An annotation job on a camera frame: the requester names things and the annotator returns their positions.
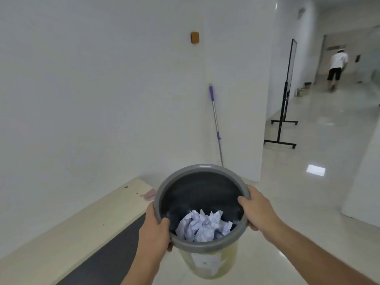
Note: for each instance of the person's right thumb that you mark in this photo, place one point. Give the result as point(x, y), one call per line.
point(244, 204)

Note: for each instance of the grey-rimmed waste bin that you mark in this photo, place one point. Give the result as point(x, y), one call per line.
point(202, 186)

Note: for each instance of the dark grey floor mat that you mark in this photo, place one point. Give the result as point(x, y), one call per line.
point(109, 255)

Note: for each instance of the black-framed rolling whiteboard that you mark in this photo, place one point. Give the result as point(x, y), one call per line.
point(286, 94)

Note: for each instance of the person's right forearm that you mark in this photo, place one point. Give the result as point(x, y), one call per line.
point(311, 258)

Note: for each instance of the person's left hand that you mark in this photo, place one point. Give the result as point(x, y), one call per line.
point(153, 234)

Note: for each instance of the person's left forearm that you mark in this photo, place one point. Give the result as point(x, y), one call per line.
point(142, 268)

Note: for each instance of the orange wall device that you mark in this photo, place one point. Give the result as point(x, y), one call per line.
point(194, 37)

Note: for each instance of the small bucket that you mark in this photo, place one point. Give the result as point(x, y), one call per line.
point(301, 91)

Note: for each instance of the crumpled white paper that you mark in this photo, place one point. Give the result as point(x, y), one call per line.
point(203, 225)

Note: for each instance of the person's left thumb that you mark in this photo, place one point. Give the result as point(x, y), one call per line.
point(164, 228)

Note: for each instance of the person's right hand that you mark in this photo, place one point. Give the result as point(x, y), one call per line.
point(261, 210)

